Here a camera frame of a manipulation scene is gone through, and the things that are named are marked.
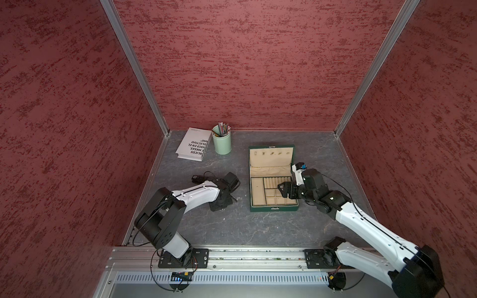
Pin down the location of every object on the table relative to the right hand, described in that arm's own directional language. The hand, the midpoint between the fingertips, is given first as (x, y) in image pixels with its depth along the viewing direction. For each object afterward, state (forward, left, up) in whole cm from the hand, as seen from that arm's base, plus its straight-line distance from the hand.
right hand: (284, 189), depth 81 cm
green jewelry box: (+14, +5, -2) cm, 15 cm away
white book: (+35, +48, -8) cm, 60 cm away
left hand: (-3, +29, -11) cm, 31 cm away
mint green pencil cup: (+32, +30, -5) cm, 44 cm away
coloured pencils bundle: (+37, +29, +2) cm, 48 cm away
